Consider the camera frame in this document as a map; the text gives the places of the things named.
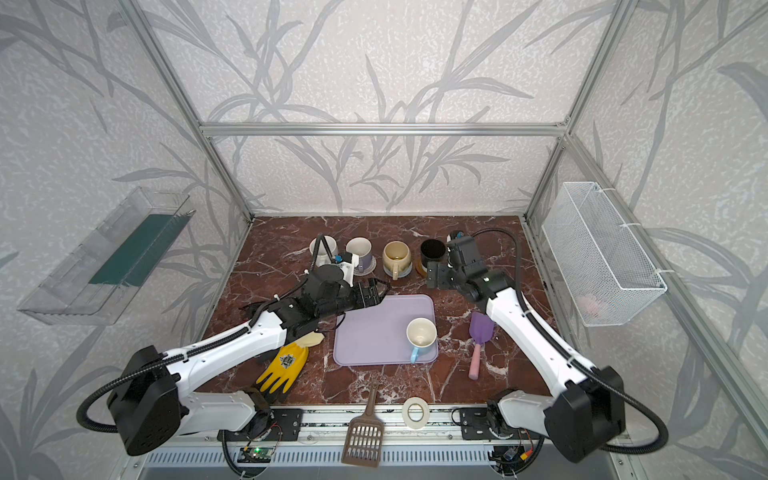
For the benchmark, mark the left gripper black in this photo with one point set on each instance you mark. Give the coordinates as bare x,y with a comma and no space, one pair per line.
366,295

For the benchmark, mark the lilac mug white inside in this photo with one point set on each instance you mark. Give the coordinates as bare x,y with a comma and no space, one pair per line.
360,246

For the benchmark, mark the yellow work glove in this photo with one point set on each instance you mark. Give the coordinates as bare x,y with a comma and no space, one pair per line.
285,368

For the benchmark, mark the green circuit board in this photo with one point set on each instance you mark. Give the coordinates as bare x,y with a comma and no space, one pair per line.
255,455

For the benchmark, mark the beige ceramic mug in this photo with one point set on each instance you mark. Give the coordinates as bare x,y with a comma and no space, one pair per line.
396,253

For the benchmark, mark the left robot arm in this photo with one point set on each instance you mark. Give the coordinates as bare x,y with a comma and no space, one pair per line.
155,398

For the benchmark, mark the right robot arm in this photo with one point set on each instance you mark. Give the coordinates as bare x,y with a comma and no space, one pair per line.
585,407

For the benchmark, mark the light blue mug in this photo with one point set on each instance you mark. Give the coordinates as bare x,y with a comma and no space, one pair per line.
421,334

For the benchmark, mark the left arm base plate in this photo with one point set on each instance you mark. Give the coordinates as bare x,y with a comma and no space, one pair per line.
281,424

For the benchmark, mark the pink object in basket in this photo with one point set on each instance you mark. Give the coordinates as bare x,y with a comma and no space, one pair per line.
590,306

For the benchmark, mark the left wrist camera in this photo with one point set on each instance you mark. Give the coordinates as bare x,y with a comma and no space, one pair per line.
347,262

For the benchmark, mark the white wire mesh basket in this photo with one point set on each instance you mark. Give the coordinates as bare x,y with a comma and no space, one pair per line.
598,253

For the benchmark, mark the grey-blue woven coaster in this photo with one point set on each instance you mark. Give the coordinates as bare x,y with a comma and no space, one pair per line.
398,271

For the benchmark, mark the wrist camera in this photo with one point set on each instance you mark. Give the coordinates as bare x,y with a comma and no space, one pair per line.
462,250
347,262

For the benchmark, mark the purple scoop pink handle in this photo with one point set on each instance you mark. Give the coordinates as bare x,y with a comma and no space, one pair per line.
481,331

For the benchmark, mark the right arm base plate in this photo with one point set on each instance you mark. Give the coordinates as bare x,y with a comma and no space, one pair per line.
474,425

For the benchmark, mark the brown wooden coaster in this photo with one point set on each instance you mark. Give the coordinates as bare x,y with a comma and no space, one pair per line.
421,270

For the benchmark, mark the brown slotted spatula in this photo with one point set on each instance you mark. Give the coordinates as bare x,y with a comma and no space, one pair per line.
363,442

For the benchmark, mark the clear plastic wall bin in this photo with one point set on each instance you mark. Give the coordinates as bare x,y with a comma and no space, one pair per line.
95,283

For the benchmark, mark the black mug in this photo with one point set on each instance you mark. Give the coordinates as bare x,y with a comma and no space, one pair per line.
431,250

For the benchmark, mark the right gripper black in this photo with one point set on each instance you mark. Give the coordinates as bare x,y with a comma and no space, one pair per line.
439,276

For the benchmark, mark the white speckled mug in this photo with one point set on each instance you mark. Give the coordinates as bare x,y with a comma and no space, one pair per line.
323,250

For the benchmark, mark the white tape roll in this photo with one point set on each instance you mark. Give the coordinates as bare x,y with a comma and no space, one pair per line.
415,413

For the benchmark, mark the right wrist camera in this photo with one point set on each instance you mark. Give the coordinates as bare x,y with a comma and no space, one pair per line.
462,250

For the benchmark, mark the lilac plastic tray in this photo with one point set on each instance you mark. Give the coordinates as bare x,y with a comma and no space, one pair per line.
378,335

